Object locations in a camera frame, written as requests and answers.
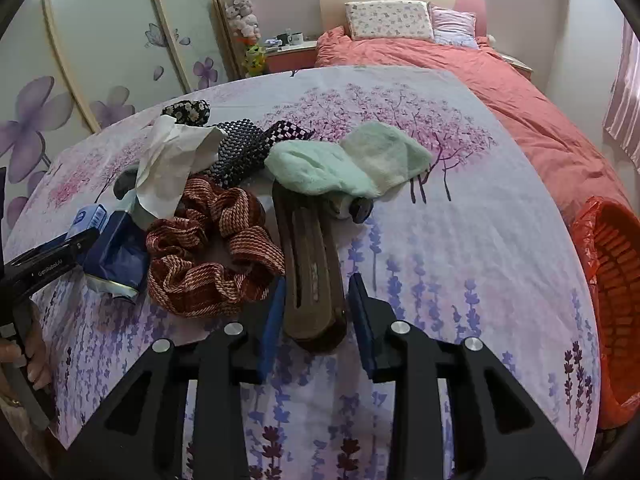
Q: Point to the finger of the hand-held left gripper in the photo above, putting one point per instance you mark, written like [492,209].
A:
[50,260]

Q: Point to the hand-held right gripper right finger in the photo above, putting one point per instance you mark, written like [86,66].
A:
[361,332]

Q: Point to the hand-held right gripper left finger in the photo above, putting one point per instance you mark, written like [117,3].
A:
[272,332]

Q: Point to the brown plastic hair clip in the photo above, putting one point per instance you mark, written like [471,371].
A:
[310,310]

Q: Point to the dark blue foil packet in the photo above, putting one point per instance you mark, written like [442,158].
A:
[117,255]

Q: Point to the black daisy print scrunchie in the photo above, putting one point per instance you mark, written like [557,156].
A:
[192,110]

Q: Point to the orange basket with red bag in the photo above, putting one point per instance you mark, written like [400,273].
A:
[615,270]

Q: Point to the person's left hand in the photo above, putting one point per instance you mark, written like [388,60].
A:
[39,360]

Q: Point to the dark grey item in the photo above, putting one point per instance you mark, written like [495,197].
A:
[124,182]

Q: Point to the floral printed tablecloth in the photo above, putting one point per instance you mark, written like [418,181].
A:
[450,260]

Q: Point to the small white bottle black cap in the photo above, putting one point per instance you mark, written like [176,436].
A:
[345,208]

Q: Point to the brown plaid scrunchie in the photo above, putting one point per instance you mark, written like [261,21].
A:
[235,210]

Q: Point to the crumpled white tissue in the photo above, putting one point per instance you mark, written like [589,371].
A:
[165,170]

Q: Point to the mint green fleece cloth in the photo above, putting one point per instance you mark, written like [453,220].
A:
[310,167]

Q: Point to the black textured mat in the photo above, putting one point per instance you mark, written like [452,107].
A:
[235,152]

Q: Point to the black white checkered scrunchie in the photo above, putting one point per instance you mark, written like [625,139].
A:
[290,132]

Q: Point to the wardrobe with purple flower doors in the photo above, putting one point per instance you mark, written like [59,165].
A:
[100,35]

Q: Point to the pink white nightstand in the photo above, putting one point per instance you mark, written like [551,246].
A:
[290,60]

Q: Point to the green plush toy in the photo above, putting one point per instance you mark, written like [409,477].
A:
[254,60]

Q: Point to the bed with coral duvet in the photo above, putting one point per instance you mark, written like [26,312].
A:
[500,90]

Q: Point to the white mug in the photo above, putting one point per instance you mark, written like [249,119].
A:
[295,38]

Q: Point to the wooden nightstand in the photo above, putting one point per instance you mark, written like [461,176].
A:
[517,65]

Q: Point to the stack of plush toys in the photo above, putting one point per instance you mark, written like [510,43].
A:
[245,15]

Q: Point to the floral print pillow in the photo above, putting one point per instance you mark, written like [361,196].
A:
[390,20]

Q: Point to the pink striped pillow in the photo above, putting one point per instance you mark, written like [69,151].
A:
[452,27]

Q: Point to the beige and pink headboard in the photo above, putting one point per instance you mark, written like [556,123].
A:
[330,5]

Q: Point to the pink curtain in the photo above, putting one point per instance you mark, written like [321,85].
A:
[625,100]

